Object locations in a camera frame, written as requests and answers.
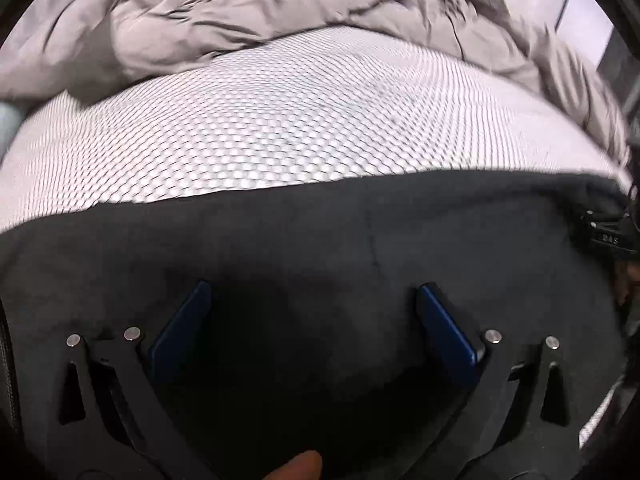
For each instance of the black pants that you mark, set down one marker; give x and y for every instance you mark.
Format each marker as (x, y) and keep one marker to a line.
(325, 240)

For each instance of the grey quilted duvet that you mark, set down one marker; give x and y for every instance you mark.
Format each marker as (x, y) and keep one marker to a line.
(225, 5)

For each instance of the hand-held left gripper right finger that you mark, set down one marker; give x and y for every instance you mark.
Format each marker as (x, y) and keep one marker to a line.
(445, 330)

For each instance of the person's left hand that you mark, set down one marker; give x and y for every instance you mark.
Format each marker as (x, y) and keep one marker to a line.
(300, 466)

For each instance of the white honeycomb pattern mattress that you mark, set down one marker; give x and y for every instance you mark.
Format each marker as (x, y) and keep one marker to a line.
(300, 125)

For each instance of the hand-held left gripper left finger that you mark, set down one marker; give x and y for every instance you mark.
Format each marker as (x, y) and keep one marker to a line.
(180, 330)

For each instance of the person's right hand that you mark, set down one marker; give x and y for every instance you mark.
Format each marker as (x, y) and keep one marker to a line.
(629, 282)

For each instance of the light blue pillow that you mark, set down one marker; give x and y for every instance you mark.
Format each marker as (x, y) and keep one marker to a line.
(7, 127)

